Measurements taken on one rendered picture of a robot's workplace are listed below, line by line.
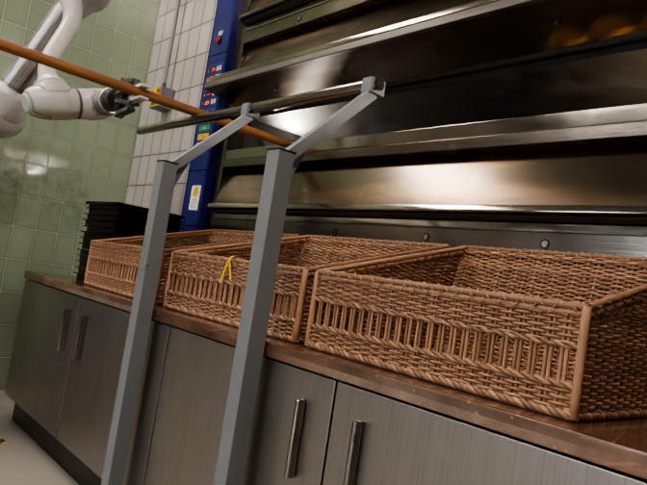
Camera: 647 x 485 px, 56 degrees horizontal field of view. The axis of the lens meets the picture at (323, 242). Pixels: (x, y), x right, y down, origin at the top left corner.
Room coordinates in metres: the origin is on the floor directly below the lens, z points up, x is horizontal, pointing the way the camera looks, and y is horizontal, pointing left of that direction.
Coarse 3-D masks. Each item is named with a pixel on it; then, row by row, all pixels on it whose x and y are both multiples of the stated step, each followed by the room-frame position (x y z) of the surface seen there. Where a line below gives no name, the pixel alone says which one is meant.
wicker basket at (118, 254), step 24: (96, 240) 2.09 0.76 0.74; (120, 240) 2.17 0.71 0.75; (168, 240) 2.29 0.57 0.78; (192, 240) 2.35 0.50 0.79; (216, 240) 2.36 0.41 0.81; (240, 240) 1.86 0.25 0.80; (96, 264) 2.05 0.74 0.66; (120, 264) 1.90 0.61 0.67; (168, 264) 1.71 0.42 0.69; (288, 264) 1.98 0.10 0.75; (120, 288) 1.88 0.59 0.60
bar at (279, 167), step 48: (288, 96) 1.55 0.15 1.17; (336, 96) 1.42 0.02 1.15; (288, 192) 1.19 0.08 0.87; (144, 240) 1.55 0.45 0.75; (144, 288) 1.53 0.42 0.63; (144, 336) 1.55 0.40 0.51; (240, 336) 1.19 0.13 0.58; (240, 384) 1.17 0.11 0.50; (240, 432) 1.17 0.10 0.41; (240, 480) 1.19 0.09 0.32
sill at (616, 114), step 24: (504, 120) 1.50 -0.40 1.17; (528, 120) 1.45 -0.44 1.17; (552, 120) 1.40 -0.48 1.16; (576, 120) 1.35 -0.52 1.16; (600, 120) 1.31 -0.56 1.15; (624, 120) 1.27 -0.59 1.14; (288, 144) 2.15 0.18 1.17; (336, 144) 1.96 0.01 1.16; (360, 144) 1.87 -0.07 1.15; (384, 144) 1.80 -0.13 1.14
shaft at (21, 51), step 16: (0, 48) 1.57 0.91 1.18; (16, 48) 1.59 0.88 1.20; (48, 64) 1.65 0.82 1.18; (64, 64) 1.67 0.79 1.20; (96, 80) 1.74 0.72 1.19; (112, 80) 1.77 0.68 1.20; (144, 96) 1.85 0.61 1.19; (160, 96) 1.88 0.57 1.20; (192, 112) 1.96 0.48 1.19; (208, 112) 2.00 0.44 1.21
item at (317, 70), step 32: (512, 0) 1.34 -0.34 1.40; (544, 0) 1.29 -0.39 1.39; (576, 0) 1.26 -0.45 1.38; (608, 0) 1.23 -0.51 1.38; (640, 0) 1.21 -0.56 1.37; (416, 32) 1.55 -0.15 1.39; (448, 32) 1.51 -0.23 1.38; (480, 32) 1.47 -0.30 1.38; (512, 32) 1.44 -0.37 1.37; (544, 32) 1.40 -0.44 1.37; (576, 32) 1.37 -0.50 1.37; (608, 32) 1.34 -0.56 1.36; (640, 32) 1.31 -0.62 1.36; (288, 64) 1.95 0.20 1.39; (320, 64) 1.89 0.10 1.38; (352, 64) 1.83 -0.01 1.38; (384, 64) 1.77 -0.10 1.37; (416, 64) 1.72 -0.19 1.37; (448, 64) 1.67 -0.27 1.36; (224, 96) 2.38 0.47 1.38; (256, 96) 2.29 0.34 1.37
